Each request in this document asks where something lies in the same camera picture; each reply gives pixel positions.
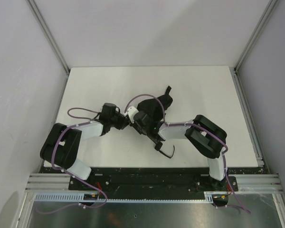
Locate grey cable duct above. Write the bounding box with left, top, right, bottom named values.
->
left=33, top=191, right=228, bottom=204

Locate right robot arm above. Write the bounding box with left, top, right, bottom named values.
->
left=130, top=111, right=228, bottom=190

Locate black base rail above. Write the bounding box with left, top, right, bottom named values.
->
left=39, top=167, right=264, bottom=193

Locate left aluminium frame post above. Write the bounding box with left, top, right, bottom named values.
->
left=26, top=0, right=70, bottom=76

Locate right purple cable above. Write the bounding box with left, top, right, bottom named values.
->
left=124, top=94, right=251, bottom=214

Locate aluminium frame post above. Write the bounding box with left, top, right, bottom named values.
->
left=26, top=0, right=70, bottom=76
left=230, top=0, right=280, bottom=167

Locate black folding umbrella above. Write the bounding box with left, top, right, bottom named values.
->
left=136, top=85, right=177, bottom=159

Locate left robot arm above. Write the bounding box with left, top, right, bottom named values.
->
left=40, top=103, right=129, bottom=180

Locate right aluminium frame post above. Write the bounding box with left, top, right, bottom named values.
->
left=230, top=0, right=280, bottom=167

